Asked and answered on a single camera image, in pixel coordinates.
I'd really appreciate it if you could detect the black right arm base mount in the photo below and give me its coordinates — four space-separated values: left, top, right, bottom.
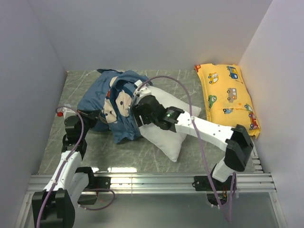
192 174 237 206

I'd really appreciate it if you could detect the white pillow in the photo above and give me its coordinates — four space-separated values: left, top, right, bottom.
139 86 190 162

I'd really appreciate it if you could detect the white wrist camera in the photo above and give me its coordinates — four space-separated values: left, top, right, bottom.
56 104 74 118
133 80 151 99

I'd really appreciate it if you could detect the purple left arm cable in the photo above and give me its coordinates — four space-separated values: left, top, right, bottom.
34 106 116 228

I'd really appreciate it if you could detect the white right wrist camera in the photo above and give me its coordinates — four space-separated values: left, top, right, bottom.
133 80 151 99

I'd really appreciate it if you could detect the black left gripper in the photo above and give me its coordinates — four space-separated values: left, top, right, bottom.
75 109 101 139

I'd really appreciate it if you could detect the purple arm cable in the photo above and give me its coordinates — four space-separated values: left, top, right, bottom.
136 76 237 221
34 106 116 228

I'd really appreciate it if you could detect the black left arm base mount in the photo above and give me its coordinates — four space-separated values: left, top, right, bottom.
77 176 111 206

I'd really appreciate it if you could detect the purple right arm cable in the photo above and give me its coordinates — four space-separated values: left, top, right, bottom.
136 76 237 221

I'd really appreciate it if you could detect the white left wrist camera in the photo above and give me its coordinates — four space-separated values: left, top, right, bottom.
56 104 74 118

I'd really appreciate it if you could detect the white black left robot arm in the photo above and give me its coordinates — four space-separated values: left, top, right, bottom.
32 110 99 228

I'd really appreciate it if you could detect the blue cartoon print pillowcase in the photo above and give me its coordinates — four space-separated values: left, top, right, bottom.
77 69 148 143

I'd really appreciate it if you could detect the yellow car print pillow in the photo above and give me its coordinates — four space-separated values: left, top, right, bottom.
194 64 261 138

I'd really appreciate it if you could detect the aluminium mounting rail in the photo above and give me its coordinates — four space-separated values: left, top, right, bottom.
15 171 285 228

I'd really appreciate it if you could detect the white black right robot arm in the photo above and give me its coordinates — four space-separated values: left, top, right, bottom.
132 95 254 190

